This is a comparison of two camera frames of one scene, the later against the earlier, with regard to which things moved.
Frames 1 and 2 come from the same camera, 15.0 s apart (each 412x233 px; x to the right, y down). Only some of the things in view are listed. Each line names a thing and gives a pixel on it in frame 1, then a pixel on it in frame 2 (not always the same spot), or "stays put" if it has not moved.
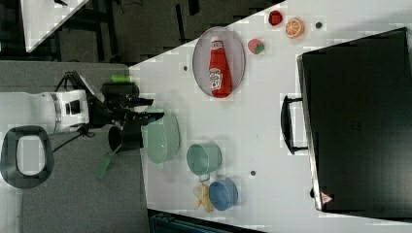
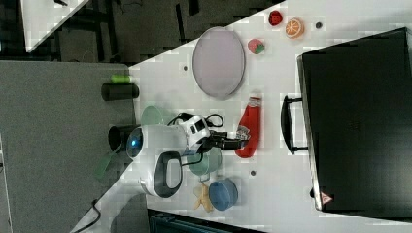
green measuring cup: (204, 158) stays put
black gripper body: (117, 107) → (215, 140)
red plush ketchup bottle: (219, 72) → (249, 127)
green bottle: (121, 78) stays put
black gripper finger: (147, 117) → (237, 138)
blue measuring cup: (223, 193) stays put
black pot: (126, 137) stays put
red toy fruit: (275, 17) stays put
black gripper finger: (136, 102) → (234, 144)
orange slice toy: (294, 28) stays put
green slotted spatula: (104, 162) stays put
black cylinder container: (113, 91) stays put
